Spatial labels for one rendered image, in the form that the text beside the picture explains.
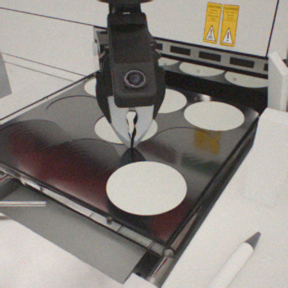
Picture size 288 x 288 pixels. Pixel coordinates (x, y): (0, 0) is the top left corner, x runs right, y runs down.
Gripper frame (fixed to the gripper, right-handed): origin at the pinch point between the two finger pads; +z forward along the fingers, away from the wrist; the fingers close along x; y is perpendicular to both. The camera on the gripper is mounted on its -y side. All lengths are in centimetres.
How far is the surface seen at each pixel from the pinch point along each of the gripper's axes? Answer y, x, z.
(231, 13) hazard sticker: 17.7, -20.4, -12.6
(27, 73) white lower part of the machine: 57, 22, 11
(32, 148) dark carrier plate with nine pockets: 3.3, 14.3, 1.6
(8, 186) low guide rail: 3.2, 18.9, 7.9
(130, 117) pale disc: 9.7, -1.2, 1.5
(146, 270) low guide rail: -16.5, 1.1, 6.5
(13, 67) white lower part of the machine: 61, 26, 10
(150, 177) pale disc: -6.5, -1.3, 1.5
